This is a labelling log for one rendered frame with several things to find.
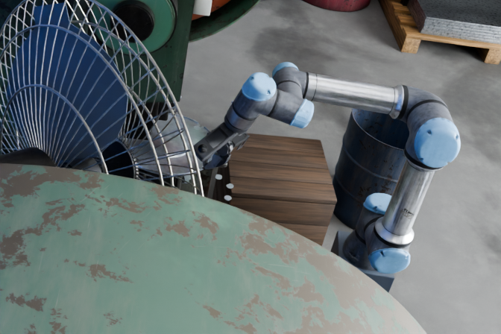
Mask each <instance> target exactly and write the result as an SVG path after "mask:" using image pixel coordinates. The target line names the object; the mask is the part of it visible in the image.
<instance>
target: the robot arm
mask: <svg viewBox="0 0 501 334"><path fill-rule="evenodd" d="M311 101H314V102H319V103H324V104H332V105H337V106H342V107H350V108H355V109H360V110H367V111H372V112H377V113H385V114H389V115H390V116H391V117H392V118H393V119H399V120H401V121H403V122H405V123H406V124H407V126H408V129H409V138H408V140H407V143H406V146H405V148H404V155H405V157H406V161H405V164H404V166H403V169H402V171H401V173H400V176H399V179H398V181H397V185H396V186H395V189H394V192H393V194H392V196H391V195H387V194H384V193H373V194H371V195H369V196H367V198H366V200H365V202H364V203H363V208H362V211H361V214H360V216H359V220H358V222H357V225H356V228H355V230H354V231H353V232H352V233H351V234H350V235H349V236H348V237H347V238H346V239H345V242H344V245H343V253H344V255H345V257H346V258H347V260H348V261H349V262H350V263H352V264H353V265H355V266H356V267H358V268H361V269H364V270H367V271H378V272H380V273H384V274H394V273H397V272H398V271H402V270H404V269H405V268H406V267H407V266H408V265H409V263H410V254H409V247H410V244H411V243H412V240H413V238H414V232H413V229H412V226H413V224H414V222H415V219H416V217H417V215H418V212H419V210H420V207H421V205H422V203H423V200H424V198H425V196H426V193H427V191H428V189H429V186H430V184H431V182H432V179H433V177H434V175H435V173H436V170H440V169H442V168H443V167H444V166H445V165H447V163H448V162H452V161H453V160H454V159H455V158H456V156H457V155H458V153H459V150H460V146H461V142H460V137H459V132H458V130H457V128H456V126H455V125H454V123H453V120H452V118H451V115H450V112H449V110H448V108H447V105H446V104H445V103H444V101H442V100H441V99H440V98H439V97H438V96H437V95H434V94H432V93H431V92H427V91H426V90H423V89H418V88H415V87H412V86H405V85H400V84H399V85H397V86H395V87H391V86H383V85H379V84H374V83H365V82H361V81H353V80H348V79H343V78H336V77H331V76H326V75H319V74H314V73H309V72H301V71H299V70H298V68H297V67H296V65H294V64H293V63H289V62H284V63H280V64H278V65H277V66H276V67H275V68H274V70H273V72H272V78H270V77H269V76H268V75H267V74H265V73H261V72H256V73H253V74H252V75H251V76H250V77H249V78H248V79H247V80H246V81H245V83H244V84H243V85H242V88H241V90H240V91H239V93H238V95H237V96H236V98H235V99H234V100H232V101H231V103H232V104H231V106H230V108H229V109H228V111H227V113H226V115H225V117H224V122H223V123H222V124H220V125H219V126H218V127H217V128H216V129H215V128H214V129H212V131H211V132H208V133H207V135H206V136H205V137H204V138H203V139H201V140H200V141H199V142H197V143H196V144H195V145H193V148H194V151H195V155H196V156H197V158H198V159H199V160H200V161H201V162H202V163H203V167H204V168H205V169H213V168H216V167H219V166H222V165H224V164H225V163H226V162H228V161H229V159H230V156H231V153H230V152H231V151H232V150H233V149H234V148H235V147H237V146H238V148H237V149H236V150H239V149H240V148H242V146H243V145H244V144H245V143H246V141H247V140H248V138H249V135H248V134H247V133H246V132H247V131H248V129H249V128H250V127H251V126H252V125H253V123H254V122H255V121H256V119H257V118H258V116H259V114H262V115H264V116H267V117H270V118H272V119H276V120H278V121H280V122H284V123H286V124H288V125H290V126H291V125H292V126H295V127H298V128H304V127H306V126H307V125H308V123H309V122H310V120H311V118H312V115H313V112H314V105H313V103H312V102H311ZM245 135H246V137H245ZM243 142H244V143H243ZM242 143H243V144H242ZM216 152H217V153H216ZM214 153H215V154H214ZM210 156H212V160H210V161H209V162H208V160H209V158H210Z"/></svg>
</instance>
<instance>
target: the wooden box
mask: <svg viewBox="0 0 501 334"><path fill-rule="evenodd" d="M248 135H249V138H248V140H247V141H246V143H245V144H244V145H243V146H242V148H240V149H239V150H236V149H237V148H238V146H237V147H235V148H234V149H233V150H232V151H231V152H230V153H231V156H230V159H229V161H228V162H227V167H225V168H220V167H218V172H217V174H220V175H221V176H222V179H220V180H217V179H216V180H215V188H214V192H213V196H212V199H213V200H216V201H220V202H222V203H225V204H229V205H231V206H233V207H237V208H239V209H243V210H245V211H248V212H251V213H253V214H254V215H258V216H260V217H262V218H265V219H268V220H269V221H272V222H274V223H276V224H278V225H281V226H283V227H285V228H287V229H289V230H292V231H294V232H296V233H298V234H300V235H302V236H304V237H306V238H307V239H309V240H311V241H313V242H315V243H317V244H319V245H320V246H322V244H323V242H324V238H325V235H326V233H327V229H328V226H329V224H330V220H331V217H332V214H333V210H334V208H335V205H336V203H337V198H336V196H335V190H334V188H333V182H332V180H331V177H330V172H329V169H328V166H327V161H326V158H325V155H324V150H323V147H322V144H321V141H320V140H319V139H303V138H294V137H286V136H270V135H262V134H253V133H248ZM229 183H231V184H233V188H232V189H229V188H227V184H229ZM226 195H229V196H230V197H231V198H232V199H231V200H229V201H226V200H225V199H224V196H226Z"/></svg>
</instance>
